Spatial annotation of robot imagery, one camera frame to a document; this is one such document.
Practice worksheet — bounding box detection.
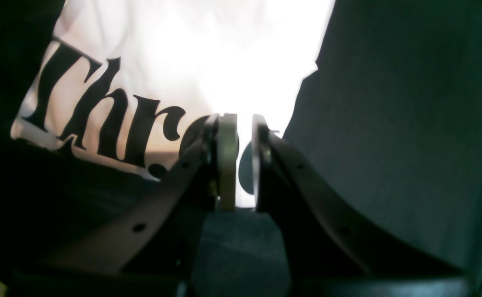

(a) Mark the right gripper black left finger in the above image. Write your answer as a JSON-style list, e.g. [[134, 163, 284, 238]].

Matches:
[[7, 113, 238, 297]]

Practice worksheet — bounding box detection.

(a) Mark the pink T-shirt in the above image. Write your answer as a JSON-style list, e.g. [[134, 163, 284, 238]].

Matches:
[[11, 0, 336, 209]]

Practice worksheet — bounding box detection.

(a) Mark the black table cloth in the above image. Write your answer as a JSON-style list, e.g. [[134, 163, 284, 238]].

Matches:
[[0, 0, 482, 297]]

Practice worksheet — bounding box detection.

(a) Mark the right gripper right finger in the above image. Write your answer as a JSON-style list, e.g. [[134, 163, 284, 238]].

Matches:
[[252, 115, 472, 297]]

